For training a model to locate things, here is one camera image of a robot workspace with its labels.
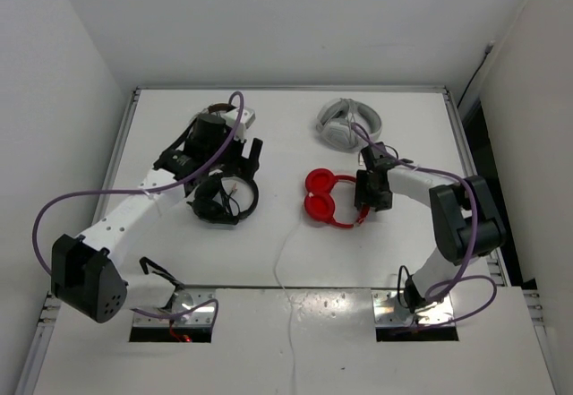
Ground red headphones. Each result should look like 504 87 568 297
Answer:
303 168 370 229

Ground white headphone cable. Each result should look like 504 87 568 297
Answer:
273 224 305 395

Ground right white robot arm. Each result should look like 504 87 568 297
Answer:
355 143 507 313

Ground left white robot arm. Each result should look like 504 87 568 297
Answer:
51 104 262 323

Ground black headphones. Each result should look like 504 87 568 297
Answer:
187 173 260 226

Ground brown silver headphones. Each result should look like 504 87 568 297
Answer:
201 102 236 115

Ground white grey headphones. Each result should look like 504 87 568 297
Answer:
315 98 383 151

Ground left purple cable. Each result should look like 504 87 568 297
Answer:
33 91 219 324

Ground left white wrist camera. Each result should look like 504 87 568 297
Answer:
221 107 256 142

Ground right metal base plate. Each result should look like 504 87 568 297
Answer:
372 289 455 329

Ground metal base plate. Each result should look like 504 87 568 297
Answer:
132 288 218 329
372 289 455 329

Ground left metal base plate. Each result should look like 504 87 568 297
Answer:
132 288 218 329

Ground black wall cable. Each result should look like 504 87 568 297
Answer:
458 40 495 109

